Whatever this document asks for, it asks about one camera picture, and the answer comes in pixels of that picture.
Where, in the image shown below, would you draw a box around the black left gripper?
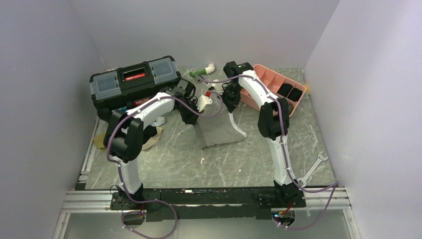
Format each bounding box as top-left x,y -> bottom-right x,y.
176,99 -> 205,126

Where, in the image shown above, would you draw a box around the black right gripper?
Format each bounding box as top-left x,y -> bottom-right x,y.
218,83 -> 243,113

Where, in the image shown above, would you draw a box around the grey boxer briefs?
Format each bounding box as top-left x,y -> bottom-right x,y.
193,110 -> 248,149

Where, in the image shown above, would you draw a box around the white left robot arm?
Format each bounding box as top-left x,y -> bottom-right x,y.
104,79 -> 200,209

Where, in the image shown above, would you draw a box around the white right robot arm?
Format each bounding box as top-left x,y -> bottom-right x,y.
221,61 -> 302,207

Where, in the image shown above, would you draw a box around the black rolled underwear left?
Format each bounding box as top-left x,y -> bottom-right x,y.
277,83 -> 293,97

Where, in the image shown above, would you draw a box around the black rolled underwear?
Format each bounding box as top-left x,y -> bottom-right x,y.
287,88 -> 303,102
277,83 -> 293,97

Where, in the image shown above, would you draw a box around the grey rolled underwear in tray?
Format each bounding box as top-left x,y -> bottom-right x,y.
288,102 -> 295,116

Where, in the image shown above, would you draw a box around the black rolled underwear right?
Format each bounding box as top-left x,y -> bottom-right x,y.
287,88 -> 303,102

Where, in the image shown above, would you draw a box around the green white pipe fitting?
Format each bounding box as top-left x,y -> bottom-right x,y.
189,63 -> 215,83

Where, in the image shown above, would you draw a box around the pink divided organizer tray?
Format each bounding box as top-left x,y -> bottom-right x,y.
253,64 -> 307,117

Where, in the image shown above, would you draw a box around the black toolbox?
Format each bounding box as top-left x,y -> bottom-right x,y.
89,56 -> 182,121

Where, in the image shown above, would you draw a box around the silver wrench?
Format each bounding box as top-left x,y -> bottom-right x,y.
297,151 -> 328,187

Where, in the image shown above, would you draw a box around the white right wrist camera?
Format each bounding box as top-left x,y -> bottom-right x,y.
207,82 -> 224,94

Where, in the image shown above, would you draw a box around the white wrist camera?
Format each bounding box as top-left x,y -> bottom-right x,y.
207,82 -> 224,94
197,91 -> 213,113

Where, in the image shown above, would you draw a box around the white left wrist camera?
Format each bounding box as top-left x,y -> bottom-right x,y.
197,91 -> 213,113

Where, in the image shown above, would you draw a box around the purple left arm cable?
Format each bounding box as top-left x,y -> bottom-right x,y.
105,91 -> 225,239

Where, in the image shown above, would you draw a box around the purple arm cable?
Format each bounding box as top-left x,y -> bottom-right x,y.
105,91 -> 225,239
196,74 -> 340,231

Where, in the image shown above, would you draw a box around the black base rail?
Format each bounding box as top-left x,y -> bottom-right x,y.
110,186 -> 306,222

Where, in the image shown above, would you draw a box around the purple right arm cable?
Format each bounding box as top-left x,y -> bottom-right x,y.
196,74 -> 340,231

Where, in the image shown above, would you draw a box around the aluminium frame rail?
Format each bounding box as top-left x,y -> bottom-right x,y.
54,119 -> 360,239

